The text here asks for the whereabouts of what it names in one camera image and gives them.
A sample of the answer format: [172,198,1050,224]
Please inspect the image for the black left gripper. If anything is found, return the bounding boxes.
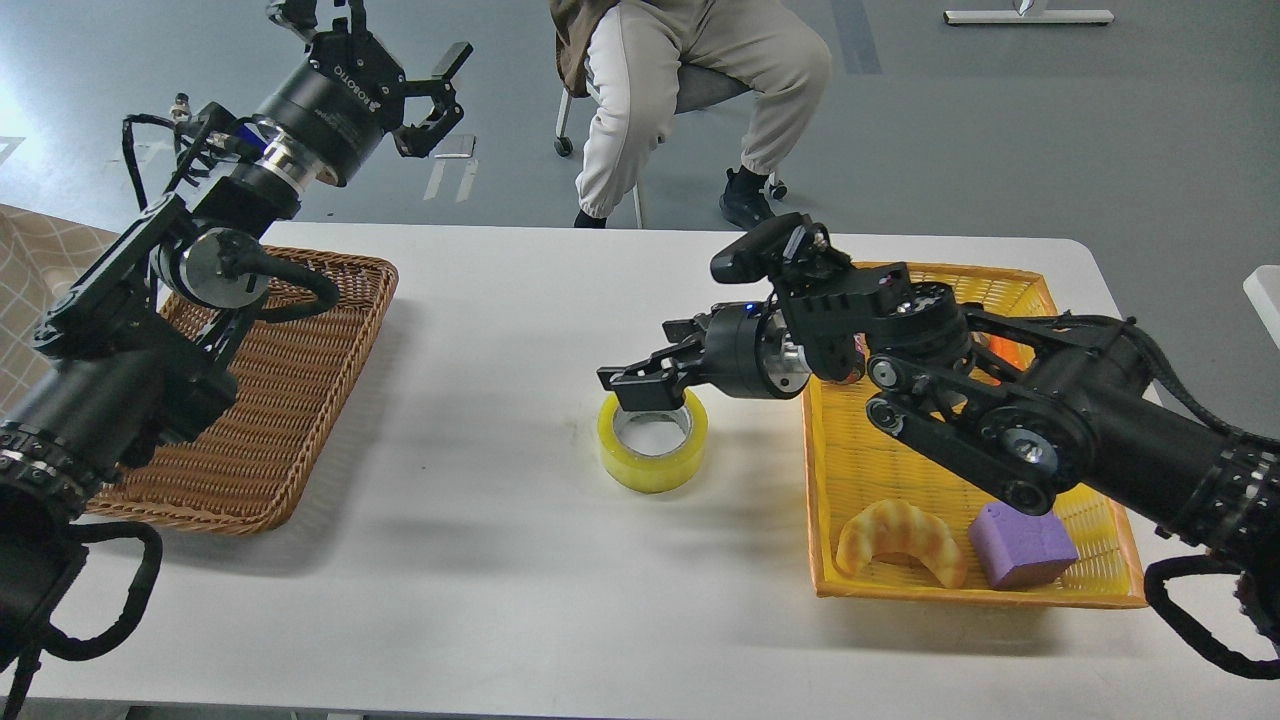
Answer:
[253,0,474,187]

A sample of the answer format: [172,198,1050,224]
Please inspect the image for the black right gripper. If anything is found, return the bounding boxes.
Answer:
[596,304,812,413]

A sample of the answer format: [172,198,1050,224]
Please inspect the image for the yellow tape roll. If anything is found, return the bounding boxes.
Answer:
[596,389,709,495]

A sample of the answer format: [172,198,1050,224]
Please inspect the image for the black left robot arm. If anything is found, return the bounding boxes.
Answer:
[3,1,474,719]

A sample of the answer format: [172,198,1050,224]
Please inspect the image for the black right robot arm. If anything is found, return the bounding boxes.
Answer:
[596,213,1279,680]

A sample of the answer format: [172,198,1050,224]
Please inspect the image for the yellow plastic basket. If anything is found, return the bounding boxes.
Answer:
[803,263,1148,610]

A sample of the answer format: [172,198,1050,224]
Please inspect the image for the seated person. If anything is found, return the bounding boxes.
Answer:
[549,1,833,231]

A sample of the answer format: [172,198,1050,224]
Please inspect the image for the toy croissant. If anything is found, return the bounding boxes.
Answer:
[835,498,968,589]

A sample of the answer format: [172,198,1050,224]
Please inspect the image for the orange toy carrot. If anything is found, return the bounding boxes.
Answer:
[973,333,1029,370]

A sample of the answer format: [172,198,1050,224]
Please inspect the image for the beige checkered cloth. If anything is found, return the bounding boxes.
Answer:
[1,205,118,410]

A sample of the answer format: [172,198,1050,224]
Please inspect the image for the purple sponge block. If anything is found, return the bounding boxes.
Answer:
[966,501,1080,591]

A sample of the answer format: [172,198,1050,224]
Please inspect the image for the brown wicker basket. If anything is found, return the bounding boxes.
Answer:
[87,247,399,536]

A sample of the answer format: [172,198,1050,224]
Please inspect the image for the white stand base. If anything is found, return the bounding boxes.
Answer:
[943,8,1115,26]

